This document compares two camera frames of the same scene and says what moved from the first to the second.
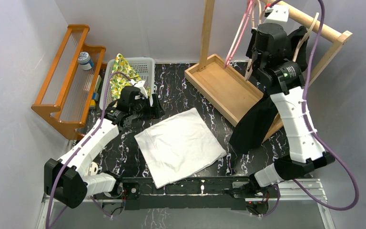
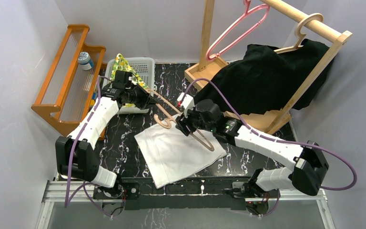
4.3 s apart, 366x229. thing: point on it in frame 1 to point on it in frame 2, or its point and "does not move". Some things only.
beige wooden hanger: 304,37 to 298,44
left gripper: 153,107 to 141,97
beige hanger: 257,3 to 170,119
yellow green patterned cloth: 117,81 does not move
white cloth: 178,147 does not move
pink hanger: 228,59 to 244,2
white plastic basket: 145,68 does not move
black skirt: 254,121 to 264,80
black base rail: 200,193 does not move
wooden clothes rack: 228,88 does not move
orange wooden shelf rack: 64,98 does not move
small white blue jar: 84,59 does not move
